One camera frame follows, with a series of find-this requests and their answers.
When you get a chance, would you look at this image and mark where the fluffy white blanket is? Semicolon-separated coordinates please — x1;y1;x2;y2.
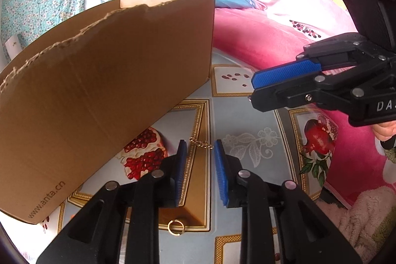
316;146;396;263

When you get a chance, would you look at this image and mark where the person's right hand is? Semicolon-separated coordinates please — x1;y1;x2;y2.
372;121;396;143

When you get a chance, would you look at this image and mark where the gold chain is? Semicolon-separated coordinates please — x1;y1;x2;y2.
189;137;214;149

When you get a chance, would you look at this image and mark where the pink plush blanket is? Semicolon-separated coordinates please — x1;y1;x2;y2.
213;7;396;209

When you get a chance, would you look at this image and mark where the pale pink quilt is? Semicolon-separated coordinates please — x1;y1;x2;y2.
223;0;359;39

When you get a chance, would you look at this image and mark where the pomegranate printed sheet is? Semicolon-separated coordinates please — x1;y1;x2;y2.
40;48;350;264

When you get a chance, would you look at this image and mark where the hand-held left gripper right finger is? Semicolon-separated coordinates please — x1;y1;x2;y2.
213;139;362;264

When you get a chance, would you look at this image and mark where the brown cardboard box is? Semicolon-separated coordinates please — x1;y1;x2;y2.
0;0;215;225

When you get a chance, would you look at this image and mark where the gold ring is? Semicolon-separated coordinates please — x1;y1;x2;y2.
167;219;187;235

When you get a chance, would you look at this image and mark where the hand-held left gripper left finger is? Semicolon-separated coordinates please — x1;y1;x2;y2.
35;140;188;264

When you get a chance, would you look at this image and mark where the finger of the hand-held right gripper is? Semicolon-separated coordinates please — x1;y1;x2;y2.
251;32;396;90
249;58;396;120

